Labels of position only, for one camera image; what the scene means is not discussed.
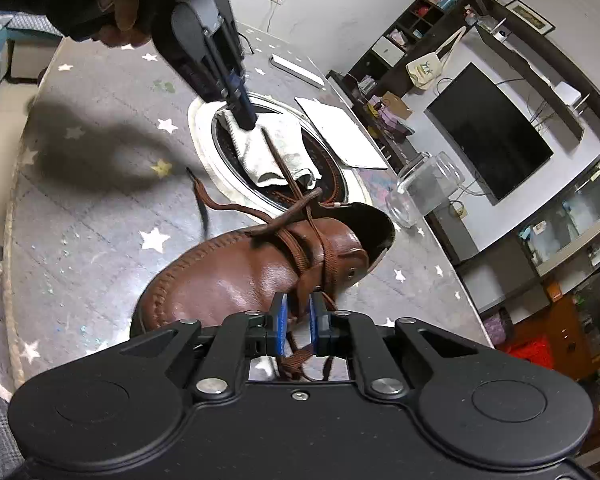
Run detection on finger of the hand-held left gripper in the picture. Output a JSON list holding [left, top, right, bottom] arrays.
[[202, 30, 253, 131], [222, 16, 259, 125]]

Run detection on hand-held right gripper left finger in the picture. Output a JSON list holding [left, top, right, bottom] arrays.
[[121, 292, 288, 402]]

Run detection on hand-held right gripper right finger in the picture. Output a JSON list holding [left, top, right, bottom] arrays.
[[311, 291, 481, 402]]

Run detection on brown shoelace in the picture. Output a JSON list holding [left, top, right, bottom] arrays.
[[186, 127, 371, 381]]

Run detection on brown leather shoe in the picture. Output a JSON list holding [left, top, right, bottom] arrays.
[[130, 202, 397, 341]]

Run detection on person's left hand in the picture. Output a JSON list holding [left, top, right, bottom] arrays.
[[97, 0, 153, 50]]

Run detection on grey towel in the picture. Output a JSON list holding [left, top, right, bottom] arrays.
[[223, 110, 322, 190]]

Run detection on white bar-shaped device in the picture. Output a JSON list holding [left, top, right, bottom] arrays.
[[270, 53, 326, 88]]

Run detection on ruled paper stack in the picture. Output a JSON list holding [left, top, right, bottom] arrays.
[[295, 96, 389, 170]]

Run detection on round black induction cooktop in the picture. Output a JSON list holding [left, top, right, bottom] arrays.
[[211, 102, 348, 213]]

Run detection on dark cubby shelf unit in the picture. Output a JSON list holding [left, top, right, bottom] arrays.
[[327, 0, 491, 161]]

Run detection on pink box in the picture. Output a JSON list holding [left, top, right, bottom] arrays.
[[375, 107, 411, 136]]

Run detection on white drawer box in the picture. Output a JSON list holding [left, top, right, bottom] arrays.
[[371, 36, 407, 67]]

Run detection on cardboard box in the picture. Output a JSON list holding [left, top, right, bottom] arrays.
[[380, 91, 415, 121]]

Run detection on grey star tablecloth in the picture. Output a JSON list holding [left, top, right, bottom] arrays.
[[0, 22, 496, 411]]

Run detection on clear plastic mug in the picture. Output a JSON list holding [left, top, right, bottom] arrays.
[[386, 151, 467, 228]]

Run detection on cream tote bag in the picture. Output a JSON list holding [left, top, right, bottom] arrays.
[[405, 27, 468, 93]]

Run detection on red plastic stool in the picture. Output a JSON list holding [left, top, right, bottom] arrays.
[[505, 335, 551, 368]]

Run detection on black flat-screen television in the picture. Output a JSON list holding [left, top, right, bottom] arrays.
[[425, 62, 555, 206]]

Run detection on glass display cabinet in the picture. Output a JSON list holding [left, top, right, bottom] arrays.
[[517, 145, 600, 281]]

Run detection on framed picture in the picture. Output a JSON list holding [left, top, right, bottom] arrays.
[[505, 0, 556, 36]]

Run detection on dark wall shelf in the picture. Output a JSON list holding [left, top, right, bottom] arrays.
[[475, 0, 600, 141]]

